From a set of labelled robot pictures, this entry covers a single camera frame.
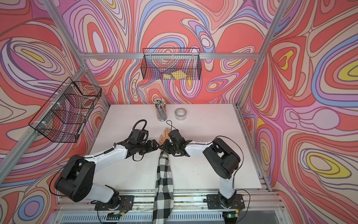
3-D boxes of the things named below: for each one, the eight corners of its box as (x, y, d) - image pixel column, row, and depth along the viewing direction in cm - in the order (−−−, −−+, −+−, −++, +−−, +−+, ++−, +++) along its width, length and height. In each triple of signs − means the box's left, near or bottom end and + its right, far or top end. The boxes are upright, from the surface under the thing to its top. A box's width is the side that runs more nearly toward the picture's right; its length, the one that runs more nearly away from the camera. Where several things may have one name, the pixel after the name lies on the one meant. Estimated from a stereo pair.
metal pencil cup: (157, 121, 112) (154, 104, 97) (158, 115, 116) (155, 98, 101) (166, 121, 112) (164, 104, 97) (167, 115, 116) (165, 98, 101)
